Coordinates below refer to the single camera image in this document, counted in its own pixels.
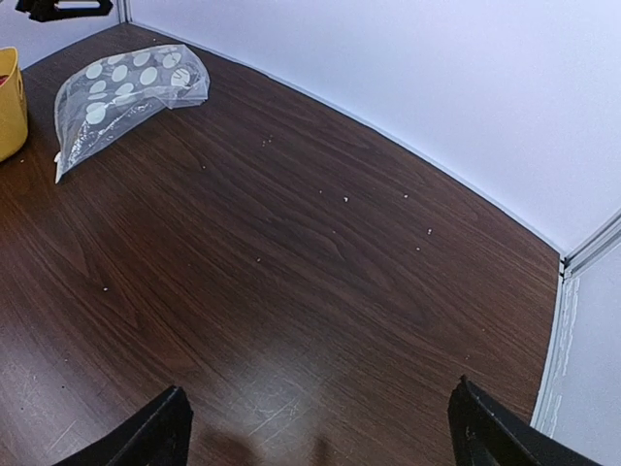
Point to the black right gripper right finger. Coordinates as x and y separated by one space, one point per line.
485 432

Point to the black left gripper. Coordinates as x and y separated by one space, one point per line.
54 10

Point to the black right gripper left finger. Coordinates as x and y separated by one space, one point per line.
158 434

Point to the clear polka dot zip bag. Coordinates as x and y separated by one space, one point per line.
115 94

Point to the yellow plastic basket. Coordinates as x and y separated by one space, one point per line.
13 105

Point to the left aluminium corner post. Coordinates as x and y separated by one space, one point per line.
124 11

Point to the aluminium corner post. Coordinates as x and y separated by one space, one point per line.
602 241
124 11

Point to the right aluminium corner post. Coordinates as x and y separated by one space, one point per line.
602 241

